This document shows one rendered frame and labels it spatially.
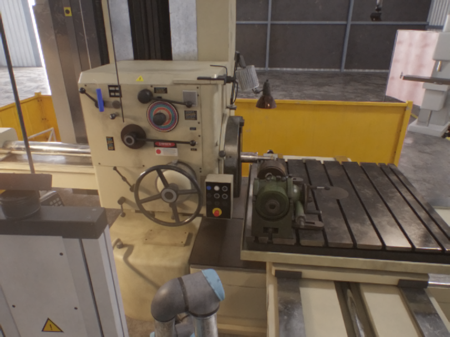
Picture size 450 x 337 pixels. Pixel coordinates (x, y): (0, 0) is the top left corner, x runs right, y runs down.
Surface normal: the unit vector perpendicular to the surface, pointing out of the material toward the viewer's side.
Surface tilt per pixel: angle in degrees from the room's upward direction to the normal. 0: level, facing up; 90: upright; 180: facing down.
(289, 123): 90
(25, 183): 61
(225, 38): 90
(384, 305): 0
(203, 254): 0
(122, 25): 90
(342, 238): 0
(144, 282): 90
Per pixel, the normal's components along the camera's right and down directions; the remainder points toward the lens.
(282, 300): 0.00, -0.91
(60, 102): -0.11, 0.42
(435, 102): -0.68, 0.31
